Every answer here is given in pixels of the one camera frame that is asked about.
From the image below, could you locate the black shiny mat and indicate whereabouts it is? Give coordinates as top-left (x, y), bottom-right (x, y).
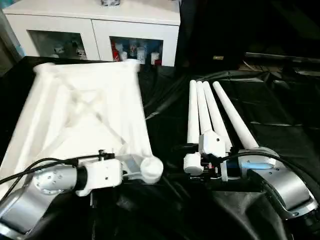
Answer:
top-left (0, 56), bottom-right (320, 240)

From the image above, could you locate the long dark metal bar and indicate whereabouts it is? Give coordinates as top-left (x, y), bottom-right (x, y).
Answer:
top-left (244, 51), bottom-right (320, 64)

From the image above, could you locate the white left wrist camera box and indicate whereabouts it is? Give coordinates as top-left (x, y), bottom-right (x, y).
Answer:
top-left (74, 157), bottom-right (125, 198)

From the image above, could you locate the white plastic table top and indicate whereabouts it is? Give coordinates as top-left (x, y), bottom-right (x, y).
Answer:
top-left (0, 59), bottom-right (165, 186)

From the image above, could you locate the red bottle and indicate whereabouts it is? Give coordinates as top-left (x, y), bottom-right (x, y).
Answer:
top-left (111, 41), bottom-right (124, 62)

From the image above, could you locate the white glass-door cabinet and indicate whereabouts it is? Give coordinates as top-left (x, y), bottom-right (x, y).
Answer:
top-left (2, 0), bottom-right (181, 68)

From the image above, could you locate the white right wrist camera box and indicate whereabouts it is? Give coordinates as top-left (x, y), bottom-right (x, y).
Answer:
top-left (198, 133), bottom-right (228, 155)

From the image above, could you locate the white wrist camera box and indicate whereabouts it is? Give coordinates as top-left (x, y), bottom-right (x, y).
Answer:
top-left (198, 133), bottom-right (228, 155)
top-left (74, 157), bottom-right (125, 198)

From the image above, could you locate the white plastic table leg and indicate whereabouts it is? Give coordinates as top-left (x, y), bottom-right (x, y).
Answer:
top-left (202, 80), bottom-right (233, 151)
top-left (212, 81), bottom-right (260, 151)
top-left (196, 80), bottom-right (213, 137)
top-left (183, 79), bottom-right (204, 174)

